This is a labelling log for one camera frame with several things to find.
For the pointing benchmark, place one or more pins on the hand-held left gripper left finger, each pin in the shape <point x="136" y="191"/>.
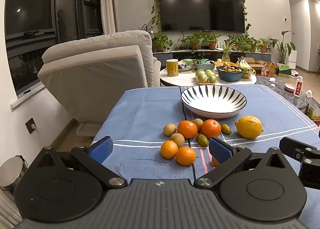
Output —
<point x="101" y="149"/>

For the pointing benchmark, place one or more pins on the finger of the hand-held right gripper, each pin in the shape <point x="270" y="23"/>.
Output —
<point x="292" y="147"/>
<point x="311" y="174"/>

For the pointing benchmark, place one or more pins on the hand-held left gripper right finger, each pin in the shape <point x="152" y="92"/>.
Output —
<point x="220" y="151"/>

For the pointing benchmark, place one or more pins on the small green fruit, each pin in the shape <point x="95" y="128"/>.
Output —
<point x="202" y="140"/>
<point x="226" y="128"/>

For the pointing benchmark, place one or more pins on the large orange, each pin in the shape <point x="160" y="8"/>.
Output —
<point x="187" y="129"/>
<point x="211" y="129"/>

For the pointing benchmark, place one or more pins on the brown longan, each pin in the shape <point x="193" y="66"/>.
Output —
<point x="178" y="139"/>
<point x="199" y="123"/>
<point x="169" y="130"/>

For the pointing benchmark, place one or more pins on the small orange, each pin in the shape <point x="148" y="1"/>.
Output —
<point x="185" y="156"/>
<point x="168" y="149"/>

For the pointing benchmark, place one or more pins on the yellow lemon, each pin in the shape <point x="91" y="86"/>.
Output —
<point x="248" y="127"/>

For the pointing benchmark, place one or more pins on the striped white ceramic bowl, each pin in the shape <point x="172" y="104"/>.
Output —
<point x="212" y="105"/>

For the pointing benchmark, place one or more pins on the white paper bag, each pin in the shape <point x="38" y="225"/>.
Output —
<point x="312" y="109"/>

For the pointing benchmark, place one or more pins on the dark marble table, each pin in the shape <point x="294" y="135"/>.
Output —
<point x="280" y="97"/>

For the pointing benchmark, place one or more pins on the blue striped tablecloth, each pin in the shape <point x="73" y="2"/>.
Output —
<point x="145" y="119"/>

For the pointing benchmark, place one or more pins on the pink dish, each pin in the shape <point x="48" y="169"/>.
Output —
<point x="290" y="87"/>

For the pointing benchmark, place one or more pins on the white bottle red label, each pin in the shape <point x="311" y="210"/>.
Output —
<point x="298" y="86"/>

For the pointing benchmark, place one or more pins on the tray of green apples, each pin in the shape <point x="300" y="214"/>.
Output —
<point x="205" y="77"/>

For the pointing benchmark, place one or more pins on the dark blue bowl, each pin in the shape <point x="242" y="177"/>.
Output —
<point x="230" y="76"/>

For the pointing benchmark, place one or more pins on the beige armchair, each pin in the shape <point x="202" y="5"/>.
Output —
<point x="95" y="74"/>

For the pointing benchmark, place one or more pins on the green box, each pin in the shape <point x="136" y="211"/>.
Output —
<point x="283" y="70"/>

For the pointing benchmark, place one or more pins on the round white coffee table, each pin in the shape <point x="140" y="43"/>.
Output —
<point x="180" y="79"/>

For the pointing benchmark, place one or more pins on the pile of longans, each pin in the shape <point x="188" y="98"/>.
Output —
<point x="231" y="69"/>

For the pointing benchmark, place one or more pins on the grey basket of snacks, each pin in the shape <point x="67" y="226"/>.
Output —
<point x="203" y="66"/>

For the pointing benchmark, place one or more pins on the orange plastic basket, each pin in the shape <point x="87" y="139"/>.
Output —
<point x="220" y="63"/>

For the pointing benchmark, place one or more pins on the cardboard boxes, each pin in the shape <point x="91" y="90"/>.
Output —
<point x="260" y="65"/>

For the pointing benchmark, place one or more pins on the white air purifier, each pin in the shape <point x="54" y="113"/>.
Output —
<point x="292" y="59"/>

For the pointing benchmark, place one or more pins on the bunch of bananas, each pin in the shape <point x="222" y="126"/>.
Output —
<point x="243" y="64"/>

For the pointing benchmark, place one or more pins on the dish of snack packets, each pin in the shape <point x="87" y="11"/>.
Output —
<point x="186" y="66"/>

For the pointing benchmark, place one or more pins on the metal trash can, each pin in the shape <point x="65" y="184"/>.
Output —
<point x="12" y="171"/>

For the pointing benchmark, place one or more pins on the green vase with plant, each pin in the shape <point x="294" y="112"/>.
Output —
<point x="225" y="56"/>

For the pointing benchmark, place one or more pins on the yellow can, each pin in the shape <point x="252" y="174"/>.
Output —
<point x="172" y="67"/>

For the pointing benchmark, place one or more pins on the tall leafy floor plant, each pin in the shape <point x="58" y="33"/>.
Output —
<point x="282" y="49"/>

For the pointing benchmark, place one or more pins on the potted green plant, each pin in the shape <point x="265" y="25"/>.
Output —
<point x="195" y="41"/>
<point x="263" y="46"/>
<point x="212" y="42"/>
<point x="160" y="44"/>
<point x="252" y="44"/>
<point x="236" y="41"/>

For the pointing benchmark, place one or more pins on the white router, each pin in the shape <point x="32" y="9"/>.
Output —
<point x="220" y="45"/>

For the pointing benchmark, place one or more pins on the red flower plant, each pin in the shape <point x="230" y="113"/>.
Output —
<point x="145" y="28"/>

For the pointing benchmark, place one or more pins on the white curtain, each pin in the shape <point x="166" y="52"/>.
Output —
<point x="108" y="1"/>

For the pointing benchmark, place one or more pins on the green ivy vine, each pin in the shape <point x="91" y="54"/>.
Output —
<point x="157" y="6"/>

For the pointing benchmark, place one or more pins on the dark framed window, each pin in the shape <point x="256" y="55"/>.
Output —
<point x="30" y="6"/>

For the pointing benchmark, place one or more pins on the dark wall socket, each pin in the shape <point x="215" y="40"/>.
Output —
<point x="31" y="126"/>

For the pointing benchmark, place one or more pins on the black wall television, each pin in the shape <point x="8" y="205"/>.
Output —
<point x="200" y="6"/>

